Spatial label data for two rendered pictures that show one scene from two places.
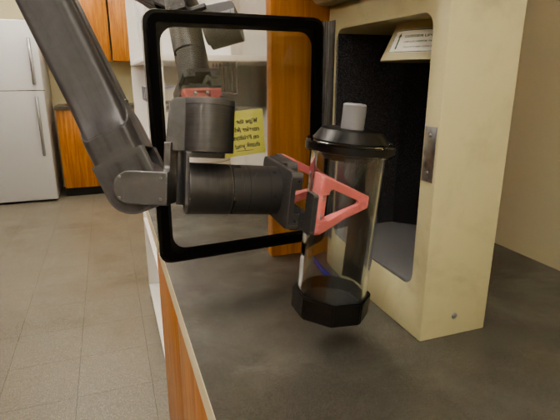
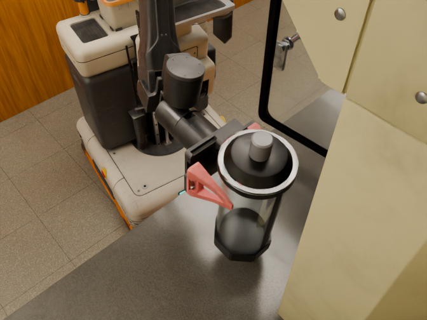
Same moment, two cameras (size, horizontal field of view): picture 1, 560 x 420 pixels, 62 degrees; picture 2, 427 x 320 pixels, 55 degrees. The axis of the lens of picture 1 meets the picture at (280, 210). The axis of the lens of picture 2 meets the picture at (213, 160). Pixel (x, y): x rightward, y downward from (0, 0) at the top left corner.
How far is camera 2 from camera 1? 0.64 m
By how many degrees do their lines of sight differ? 63
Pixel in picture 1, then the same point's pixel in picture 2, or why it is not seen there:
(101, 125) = (142, 46)
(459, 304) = not seen: outside the picture
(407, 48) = not seen: hidden behind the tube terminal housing
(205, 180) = (162, 114)
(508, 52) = (407, 226)
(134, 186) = (140, 91)
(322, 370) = (209, 256)
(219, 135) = (170, 95)
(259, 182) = (187, 138)
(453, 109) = (323, 215)
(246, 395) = (168, 225)
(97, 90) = (145, 24)
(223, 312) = not seen: hidden behind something
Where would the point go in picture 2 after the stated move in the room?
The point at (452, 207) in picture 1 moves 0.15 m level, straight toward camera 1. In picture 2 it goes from (312, 275) to (196, 279)
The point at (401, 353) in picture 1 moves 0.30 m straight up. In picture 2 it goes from (253, 301) to (271, 199)
